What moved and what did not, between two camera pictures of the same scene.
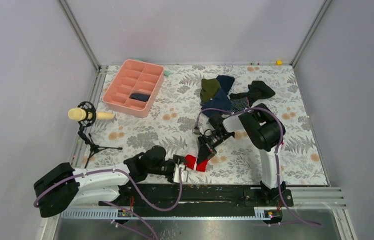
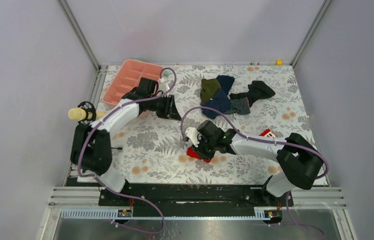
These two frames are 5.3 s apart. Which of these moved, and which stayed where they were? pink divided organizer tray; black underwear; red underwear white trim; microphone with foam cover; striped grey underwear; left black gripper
Moved: left black gripper; red underwear white trim
Stayed: microphone with foam cover; pink divided organizer tray; striped grey underwear; black underwear
